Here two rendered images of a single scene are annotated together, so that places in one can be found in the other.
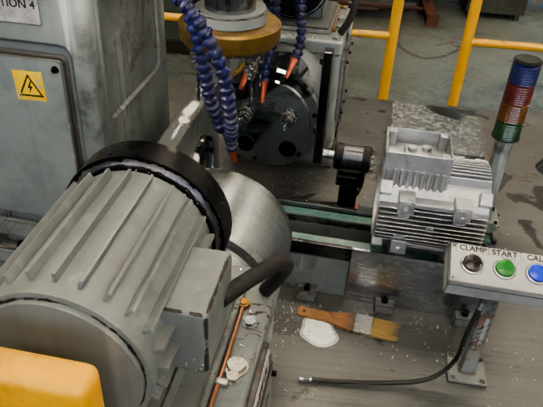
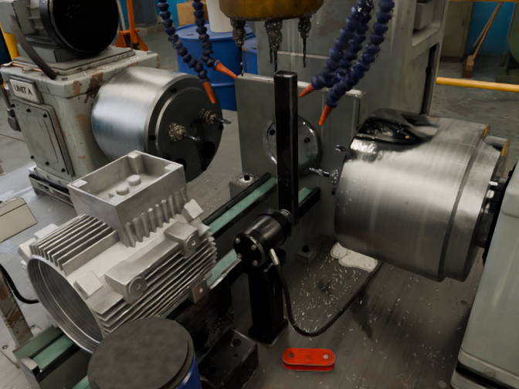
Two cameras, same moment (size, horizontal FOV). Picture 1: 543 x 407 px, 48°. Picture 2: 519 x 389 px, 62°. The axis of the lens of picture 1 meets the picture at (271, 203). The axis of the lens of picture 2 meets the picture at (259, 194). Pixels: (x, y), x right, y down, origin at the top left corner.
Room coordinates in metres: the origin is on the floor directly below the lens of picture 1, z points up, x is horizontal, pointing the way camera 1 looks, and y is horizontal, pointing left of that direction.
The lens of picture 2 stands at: (1.41, -0.64, 1.42)
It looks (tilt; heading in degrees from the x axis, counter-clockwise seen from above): 32 degrees down; 119
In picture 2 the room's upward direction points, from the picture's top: 4 degrees counter-clockwise
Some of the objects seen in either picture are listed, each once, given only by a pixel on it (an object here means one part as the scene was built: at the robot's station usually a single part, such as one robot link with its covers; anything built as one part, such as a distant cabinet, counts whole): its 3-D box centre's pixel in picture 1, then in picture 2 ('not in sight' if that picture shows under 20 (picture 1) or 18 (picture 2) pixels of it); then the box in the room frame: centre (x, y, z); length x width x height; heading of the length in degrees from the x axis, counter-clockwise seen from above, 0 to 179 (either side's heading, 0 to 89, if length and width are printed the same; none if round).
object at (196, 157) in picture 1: (204, 170); (290, 146); (1.07, 0.14, 1.01); 0.15 x 0.02 x 0.15; 171
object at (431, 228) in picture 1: (427, 203); (124, 264); (1.00, -0.31, 1.01); 0.20 x 0.19 x 0.19; 82
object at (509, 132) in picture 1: (507, 127); not in sight; (1.27, -0.53, 1.05); 0.06 x 0.06 x 0.04
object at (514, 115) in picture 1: (513, 110); not in sight; (1.27, -0.53, 1.10); 0.06 x 0.06 x 0.04
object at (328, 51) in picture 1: (323, 108); (286, 156); (1.17, -0.10, 1.12); 0.04 x 0.03 x 0.26; 81
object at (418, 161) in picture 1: (415, 158); (131, 197); (1.00, -0.27, 1.11); 0.12 x 0.11 x 0.07; 82
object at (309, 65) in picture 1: (277, 97); (435, 197); (1.38, 0.00, 1.04); 0.41 x 0.25 x 0.25; 171
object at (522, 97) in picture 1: (519, 91); not in sight; (1.27, -0.53, 1.14); 0.06 x 0.06 x 0.04
